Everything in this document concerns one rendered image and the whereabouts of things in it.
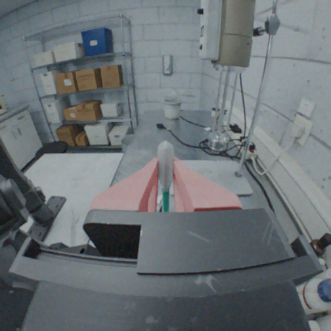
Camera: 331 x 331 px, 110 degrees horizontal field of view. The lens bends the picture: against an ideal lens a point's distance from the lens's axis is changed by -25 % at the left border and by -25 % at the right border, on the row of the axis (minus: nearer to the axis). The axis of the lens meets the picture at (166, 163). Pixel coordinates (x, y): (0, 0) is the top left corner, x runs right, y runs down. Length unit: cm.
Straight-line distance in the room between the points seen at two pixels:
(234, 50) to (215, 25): 7
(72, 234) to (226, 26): 67
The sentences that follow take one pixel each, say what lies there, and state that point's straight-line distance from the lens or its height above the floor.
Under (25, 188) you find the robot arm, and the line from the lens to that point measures 47.
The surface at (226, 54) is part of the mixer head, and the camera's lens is 43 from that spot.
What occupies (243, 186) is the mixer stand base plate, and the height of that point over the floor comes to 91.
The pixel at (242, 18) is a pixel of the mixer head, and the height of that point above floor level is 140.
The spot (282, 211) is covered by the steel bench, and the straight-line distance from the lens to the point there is 61.
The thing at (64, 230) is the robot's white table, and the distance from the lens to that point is 54.
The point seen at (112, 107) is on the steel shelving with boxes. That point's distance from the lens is 238.
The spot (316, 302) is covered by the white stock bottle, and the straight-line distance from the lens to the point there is 41.
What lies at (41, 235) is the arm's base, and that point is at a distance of 56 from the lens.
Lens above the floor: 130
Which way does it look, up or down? 36 degrees down
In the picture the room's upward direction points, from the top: 1 degrees counter-clockwise
